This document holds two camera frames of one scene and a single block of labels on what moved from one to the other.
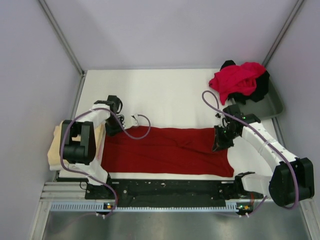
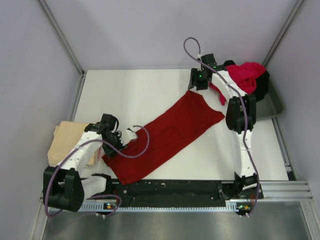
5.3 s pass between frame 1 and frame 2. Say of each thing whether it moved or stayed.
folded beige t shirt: stayed
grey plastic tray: stayed
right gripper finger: moved
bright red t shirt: stayed
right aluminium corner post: stayed
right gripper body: moved
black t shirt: stayed
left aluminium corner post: stayed
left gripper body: moved
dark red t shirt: moved
